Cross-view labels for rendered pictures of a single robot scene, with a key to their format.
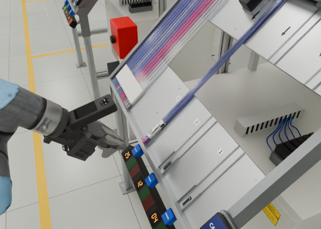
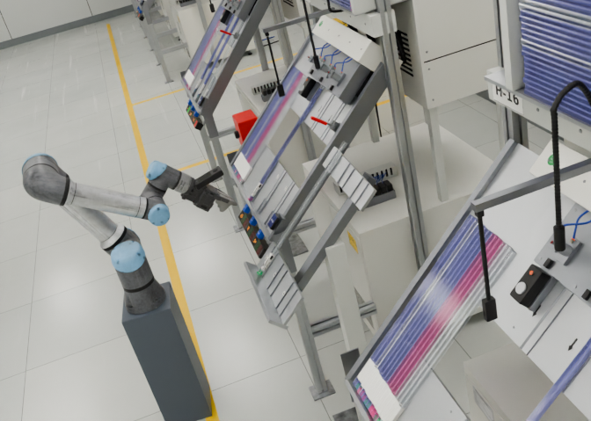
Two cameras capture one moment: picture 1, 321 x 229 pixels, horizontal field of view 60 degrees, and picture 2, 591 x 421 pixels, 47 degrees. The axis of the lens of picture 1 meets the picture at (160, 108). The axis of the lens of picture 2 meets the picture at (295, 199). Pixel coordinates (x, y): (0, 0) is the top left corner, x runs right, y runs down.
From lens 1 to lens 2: 1.93 m
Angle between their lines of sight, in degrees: 14
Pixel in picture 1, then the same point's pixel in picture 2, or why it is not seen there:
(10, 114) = (164, 178)
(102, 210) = (244, 313)
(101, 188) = (244, 296)
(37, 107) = (177, 174)
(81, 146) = (204, 199)
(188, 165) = (271, 202)
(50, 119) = (184, 181)
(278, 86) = (393, 152)
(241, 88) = (356, 160)
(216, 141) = (284, 184)
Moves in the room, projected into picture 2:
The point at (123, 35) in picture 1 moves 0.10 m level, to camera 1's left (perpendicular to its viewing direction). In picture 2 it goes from (244, 128) to (225, 132)
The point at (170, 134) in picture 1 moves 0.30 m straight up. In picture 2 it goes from (264, 190) to (244, 118)
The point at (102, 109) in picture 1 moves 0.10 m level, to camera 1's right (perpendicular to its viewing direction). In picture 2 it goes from (214, 174) to (240, 170)
